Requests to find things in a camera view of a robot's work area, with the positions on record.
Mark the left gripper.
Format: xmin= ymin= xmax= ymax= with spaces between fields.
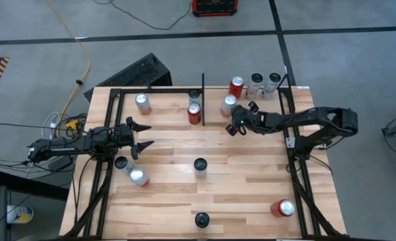
xmin=112 ymin=116 xmax=155 ymax=161

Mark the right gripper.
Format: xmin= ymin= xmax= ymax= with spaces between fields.
xmin=224 ymin=101 xmax=269 ymax=137

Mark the white and pink soda can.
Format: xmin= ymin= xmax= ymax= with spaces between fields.
xmin=220 ymin=94 xmax=238 ymax=118
xmin=135 ymin=93 xmax=153 ymax=116

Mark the red Coca-Cola can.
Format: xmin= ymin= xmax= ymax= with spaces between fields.
xmin=270 ymin=199 xmax=295 ymax=218
xmin=228 ymin=76 xmax=245 ymax=100
xmin=187 ymin=102 xmax=202 ymax=126

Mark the clear bottle black cap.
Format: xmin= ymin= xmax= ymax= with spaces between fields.
xmin=114 ymin=156 xmax=135 ymax=175

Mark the white and red soda can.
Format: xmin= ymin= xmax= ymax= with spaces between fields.
xmin=129 ymin=168 xmax=151 ymax=187

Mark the red and black case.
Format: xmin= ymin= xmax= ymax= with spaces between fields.
xmin=191 ymin=0 xmax=239 ymax=17

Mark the white yellow blue container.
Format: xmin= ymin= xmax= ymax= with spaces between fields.
xmin=6 ymin=206 xmax=35 ymax=224

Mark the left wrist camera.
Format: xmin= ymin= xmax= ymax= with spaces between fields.
xmin=114 ymin=126 xmax=133 ymax=145

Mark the white cable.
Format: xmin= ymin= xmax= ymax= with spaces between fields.
xmin=42 ymin=111 xmax=62 ymax=140

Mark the black aluminium rig frame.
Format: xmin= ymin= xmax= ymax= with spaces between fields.
xmin=62 ymin=86 xmax=344 ymax=241

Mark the yellow extension cable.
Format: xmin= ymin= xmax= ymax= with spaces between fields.
xmin=45 ymin=0 xmax=91 ymax=127

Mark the black floor cable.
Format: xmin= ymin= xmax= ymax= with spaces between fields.
xmin=92 ymin=0 xmax=194 ymax=31

